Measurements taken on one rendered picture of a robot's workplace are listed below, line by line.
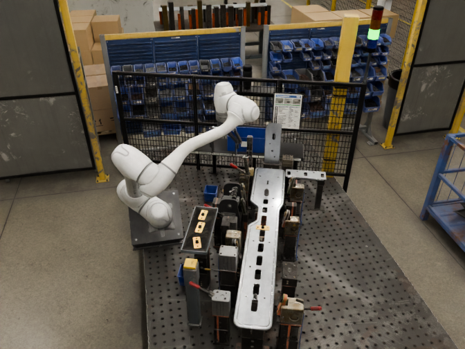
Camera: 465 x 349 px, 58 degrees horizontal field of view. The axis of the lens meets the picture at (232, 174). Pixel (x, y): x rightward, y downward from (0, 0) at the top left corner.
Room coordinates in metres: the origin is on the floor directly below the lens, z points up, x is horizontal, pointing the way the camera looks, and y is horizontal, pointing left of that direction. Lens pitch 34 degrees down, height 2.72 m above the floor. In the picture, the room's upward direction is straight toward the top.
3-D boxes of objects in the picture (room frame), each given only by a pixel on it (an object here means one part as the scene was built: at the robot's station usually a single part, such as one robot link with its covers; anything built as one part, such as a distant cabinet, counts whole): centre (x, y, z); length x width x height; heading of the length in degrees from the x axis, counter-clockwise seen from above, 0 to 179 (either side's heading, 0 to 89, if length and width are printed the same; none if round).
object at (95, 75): (5.26, 1.96, 0.52); 1.21 x 0.81 x 1.05; 16
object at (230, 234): (1.80, -0.01, 0.89); 0.13 x 0.11 x 0.38; 82
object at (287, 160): (2.65, -0.41, 0.88); 0.08 x 0.08 x 0.36; 82
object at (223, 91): (2.07, 0.04, 1.80); 0.13 x 0.11 x 0.16; 44
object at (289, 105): (2.93, -0.42, 1.30); 0.23 x 0.02 x 0.31; 82
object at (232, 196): (2.06, 0.00, 0.94); 0.18 x 0.13 x 0.49; 172
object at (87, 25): (6.65, 2.15, 0.52); 1.20 x 0.80 x 1.05; 9
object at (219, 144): (2.85, -0.11, 1.01); 0.90 x 0.22 x 0.03; 82
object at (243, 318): (1.91, -0.19, 1.00); 1.38 x 0.22 x 0.02; 172
